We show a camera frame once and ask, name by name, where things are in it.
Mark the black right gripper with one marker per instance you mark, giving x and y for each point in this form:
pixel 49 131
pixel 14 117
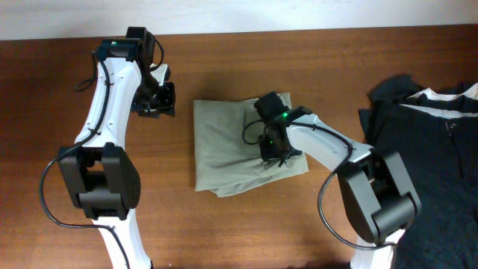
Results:
pixel 267 152

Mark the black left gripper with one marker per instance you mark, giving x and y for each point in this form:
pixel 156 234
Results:
pixel 166 103

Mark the khaki shorts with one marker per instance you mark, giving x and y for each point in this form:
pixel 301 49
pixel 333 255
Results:
pixel 225 164

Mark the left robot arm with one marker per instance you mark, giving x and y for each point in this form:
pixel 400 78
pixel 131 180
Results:
pixel 99 176

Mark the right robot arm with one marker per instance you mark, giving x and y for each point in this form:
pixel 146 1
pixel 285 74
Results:
pixel 379 198

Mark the dark shirt with white collar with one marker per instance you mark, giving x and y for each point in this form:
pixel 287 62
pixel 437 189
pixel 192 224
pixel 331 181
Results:
pixel 436 136

